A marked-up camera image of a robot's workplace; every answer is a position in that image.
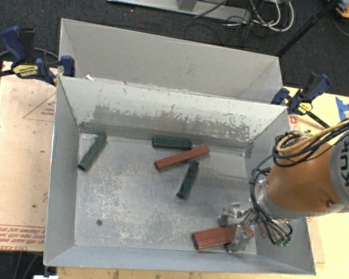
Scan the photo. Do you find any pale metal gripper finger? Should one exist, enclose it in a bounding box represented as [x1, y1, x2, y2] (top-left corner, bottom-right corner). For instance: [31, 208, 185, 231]
[217, 200, 246, 230]
[225, 223, 256, 257]

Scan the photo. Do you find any red-brown flat block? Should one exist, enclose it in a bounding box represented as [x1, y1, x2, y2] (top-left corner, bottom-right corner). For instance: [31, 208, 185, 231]
[189, 218, 256, 258]
[152, 139, 211, 178]

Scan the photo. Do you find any dark green flat block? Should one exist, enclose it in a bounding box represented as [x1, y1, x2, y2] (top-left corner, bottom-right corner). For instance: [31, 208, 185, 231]
[76, 129, 109, 174]
[175, 158, 201, 201]
[151, 135, 194, 153]

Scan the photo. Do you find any grey metal bin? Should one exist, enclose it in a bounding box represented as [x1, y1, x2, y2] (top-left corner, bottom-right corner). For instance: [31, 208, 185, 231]
[29, 18, 346, 279]

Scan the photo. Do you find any brown cardboard board, red print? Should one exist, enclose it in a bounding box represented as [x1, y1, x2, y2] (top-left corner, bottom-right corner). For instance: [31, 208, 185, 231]
[0, 60, 347, 279]

